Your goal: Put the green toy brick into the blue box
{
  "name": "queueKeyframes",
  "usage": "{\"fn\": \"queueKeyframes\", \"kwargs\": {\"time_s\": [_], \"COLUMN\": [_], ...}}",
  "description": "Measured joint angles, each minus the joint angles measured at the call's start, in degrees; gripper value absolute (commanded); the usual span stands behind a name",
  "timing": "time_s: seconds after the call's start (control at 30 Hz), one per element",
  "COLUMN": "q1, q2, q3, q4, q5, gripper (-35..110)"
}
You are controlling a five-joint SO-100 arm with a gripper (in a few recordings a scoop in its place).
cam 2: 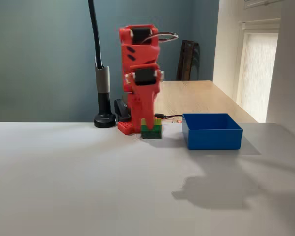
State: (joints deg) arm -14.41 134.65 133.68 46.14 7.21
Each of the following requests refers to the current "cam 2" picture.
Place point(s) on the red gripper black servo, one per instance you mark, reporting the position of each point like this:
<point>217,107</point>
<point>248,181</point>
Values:
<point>144,76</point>

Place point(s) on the green lego block stack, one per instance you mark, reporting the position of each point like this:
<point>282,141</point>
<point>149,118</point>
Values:
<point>155,133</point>

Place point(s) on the red robot arm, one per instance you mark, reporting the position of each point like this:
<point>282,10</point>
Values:
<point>140,52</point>

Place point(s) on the blue plastic box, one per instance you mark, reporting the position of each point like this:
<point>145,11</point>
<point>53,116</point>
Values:
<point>214,140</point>

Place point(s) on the black table clamp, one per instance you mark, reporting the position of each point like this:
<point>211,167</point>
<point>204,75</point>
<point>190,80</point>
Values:
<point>121,110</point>

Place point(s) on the black gooseneck stand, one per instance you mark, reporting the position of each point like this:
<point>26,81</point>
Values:
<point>103,98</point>

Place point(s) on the light wooden table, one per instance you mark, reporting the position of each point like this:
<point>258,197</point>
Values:
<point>199,98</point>

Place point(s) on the dark wooden chair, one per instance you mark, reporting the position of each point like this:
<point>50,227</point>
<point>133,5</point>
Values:
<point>188,61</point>

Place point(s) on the white window blind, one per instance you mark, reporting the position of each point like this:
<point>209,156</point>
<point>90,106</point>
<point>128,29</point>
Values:
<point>258,73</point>

